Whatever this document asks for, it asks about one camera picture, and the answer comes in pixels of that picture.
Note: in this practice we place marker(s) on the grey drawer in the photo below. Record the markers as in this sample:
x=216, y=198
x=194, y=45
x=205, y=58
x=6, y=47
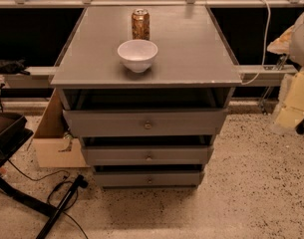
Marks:
x=146, y=155
x=126, y=179
x=145, y=123

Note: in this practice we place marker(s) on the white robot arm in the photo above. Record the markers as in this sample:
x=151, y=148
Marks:
x=289, y=113

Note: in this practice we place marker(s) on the grey top drawer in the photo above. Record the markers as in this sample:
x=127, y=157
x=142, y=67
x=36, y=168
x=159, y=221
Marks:
x=145, y=123

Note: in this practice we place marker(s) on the grey drawer cabinet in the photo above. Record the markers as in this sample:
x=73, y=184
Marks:
x=192, y=71

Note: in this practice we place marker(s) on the grey bottom drawer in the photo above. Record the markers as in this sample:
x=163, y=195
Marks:
x=126, y=179

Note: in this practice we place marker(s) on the white ceramic bowl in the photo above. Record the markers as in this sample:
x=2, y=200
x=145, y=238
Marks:
x=137, y=55

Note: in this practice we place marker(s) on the gold soda can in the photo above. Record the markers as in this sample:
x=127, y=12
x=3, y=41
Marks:
x=141, y=24

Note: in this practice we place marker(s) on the cardboard box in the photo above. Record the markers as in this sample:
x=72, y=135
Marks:
x=54, y=145

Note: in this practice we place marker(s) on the metal diagonal brace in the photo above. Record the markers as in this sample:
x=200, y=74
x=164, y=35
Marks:
x=268, y=90

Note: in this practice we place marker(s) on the black bag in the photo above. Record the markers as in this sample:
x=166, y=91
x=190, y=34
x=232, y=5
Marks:
x=13, y=67

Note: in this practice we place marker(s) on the black tray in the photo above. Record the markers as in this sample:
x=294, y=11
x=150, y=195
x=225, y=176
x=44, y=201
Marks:
x=13, y=134

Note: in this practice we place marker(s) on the black floor stand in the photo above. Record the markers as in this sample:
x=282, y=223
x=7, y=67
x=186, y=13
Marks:
x=52, y=212

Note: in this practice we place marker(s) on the metal frame rail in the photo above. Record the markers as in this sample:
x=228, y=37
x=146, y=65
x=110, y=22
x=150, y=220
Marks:
x=40, y=77

